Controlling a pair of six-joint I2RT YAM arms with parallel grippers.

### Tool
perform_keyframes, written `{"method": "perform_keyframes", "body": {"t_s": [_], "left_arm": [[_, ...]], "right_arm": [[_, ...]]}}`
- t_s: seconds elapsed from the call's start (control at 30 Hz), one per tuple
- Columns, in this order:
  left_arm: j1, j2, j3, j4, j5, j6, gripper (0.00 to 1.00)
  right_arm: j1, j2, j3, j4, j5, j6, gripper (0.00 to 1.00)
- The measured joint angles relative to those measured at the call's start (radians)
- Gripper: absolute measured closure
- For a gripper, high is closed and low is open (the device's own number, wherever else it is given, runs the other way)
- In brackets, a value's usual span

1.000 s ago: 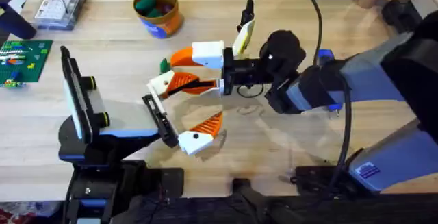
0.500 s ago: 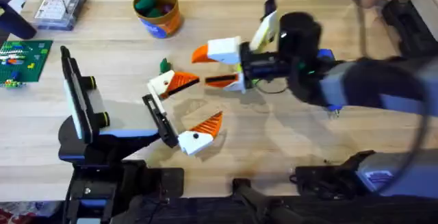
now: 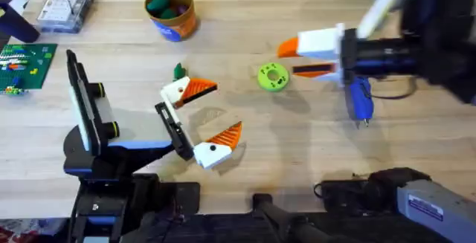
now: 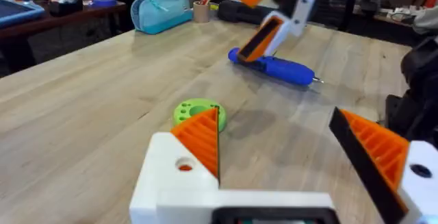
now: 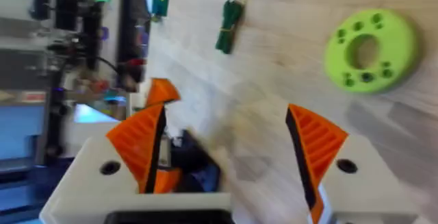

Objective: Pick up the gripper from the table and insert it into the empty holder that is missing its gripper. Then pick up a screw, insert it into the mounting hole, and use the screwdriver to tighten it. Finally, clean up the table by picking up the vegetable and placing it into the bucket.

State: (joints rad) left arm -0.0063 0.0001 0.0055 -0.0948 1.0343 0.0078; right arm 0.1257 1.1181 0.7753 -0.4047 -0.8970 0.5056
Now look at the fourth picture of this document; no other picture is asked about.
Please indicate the dark wooden side table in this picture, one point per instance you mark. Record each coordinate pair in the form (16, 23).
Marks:
(51, 25)

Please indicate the white orange left gripper right finger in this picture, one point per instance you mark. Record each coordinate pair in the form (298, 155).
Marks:
(383, 148)

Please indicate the green disc with holes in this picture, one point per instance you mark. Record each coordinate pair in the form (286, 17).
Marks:
(186, 109)

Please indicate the teal soft zip bag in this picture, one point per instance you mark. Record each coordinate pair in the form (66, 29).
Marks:
(161, 11)

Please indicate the black soft roll bag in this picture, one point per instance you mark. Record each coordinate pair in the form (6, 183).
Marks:
(239, 11)

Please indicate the white orange left gripper left finger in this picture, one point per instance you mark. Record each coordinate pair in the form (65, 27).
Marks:
(164, 183)

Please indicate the blue tray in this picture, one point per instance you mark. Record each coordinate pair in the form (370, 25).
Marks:
(17, 11)

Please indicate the blue tape roll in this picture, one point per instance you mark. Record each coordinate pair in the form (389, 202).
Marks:
(104, 1)

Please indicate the blue electric screwdriver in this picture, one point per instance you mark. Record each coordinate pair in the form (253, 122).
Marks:
(284, 69)

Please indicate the beige cup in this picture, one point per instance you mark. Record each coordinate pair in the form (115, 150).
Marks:
(201, 12)

